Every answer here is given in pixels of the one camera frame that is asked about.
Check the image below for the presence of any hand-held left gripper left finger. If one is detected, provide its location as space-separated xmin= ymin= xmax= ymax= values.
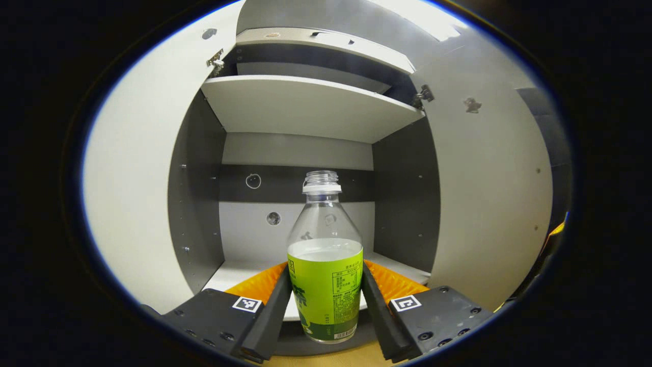
xmin=140 ymin=261 xmax=292 ymax=363

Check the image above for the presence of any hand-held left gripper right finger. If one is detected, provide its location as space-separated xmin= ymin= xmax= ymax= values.
xmin=361 ymin=259 xmax=496 ymax=363

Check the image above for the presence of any clear bottle with green label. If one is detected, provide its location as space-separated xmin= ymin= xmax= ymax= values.
xmin=286 ymin=170 xmax=364 ymax=345

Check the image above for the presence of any white cabinet door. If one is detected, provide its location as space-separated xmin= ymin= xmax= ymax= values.
xmin=410 ymin=48 xmax=554 ymax=311
xmin=81 ymin=0 xmax=245 ymax=315

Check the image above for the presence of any white and grey cabinet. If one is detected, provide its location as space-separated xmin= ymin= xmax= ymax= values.
xmin=167 ymin=27 xmax=442 ymax=357

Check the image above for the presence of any ceiling light strip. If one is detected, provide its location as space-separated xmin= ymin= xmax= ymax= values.
xmin=367 ymin=0 xmax=469 ymax=41

